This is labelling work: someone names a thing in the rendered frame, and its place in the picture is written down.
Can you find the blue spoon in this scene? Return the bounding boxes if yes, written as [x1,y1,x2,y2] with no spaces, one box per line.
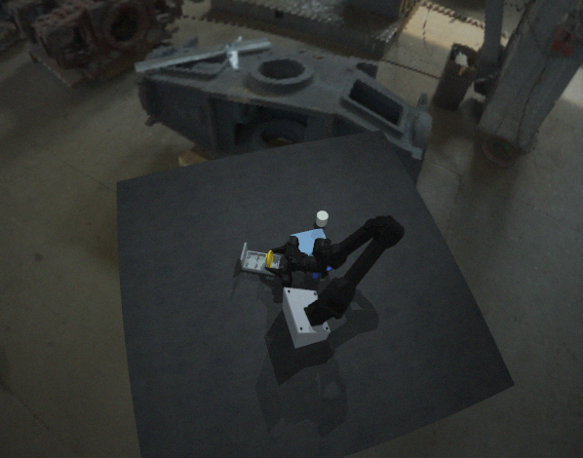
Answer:
[312,267,332,279]

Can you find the yellow plate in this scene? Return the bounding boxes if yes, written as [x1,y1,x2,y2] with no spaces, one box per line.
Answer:
[265,250,273,268]

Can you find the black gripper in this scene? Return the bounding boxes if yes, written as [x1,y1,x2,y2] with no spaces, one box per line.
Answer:
[265,236,311,287]

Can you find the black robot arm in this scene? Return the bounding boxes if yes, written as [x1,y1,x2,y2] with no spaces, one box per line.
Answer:
[285,215,405,326]

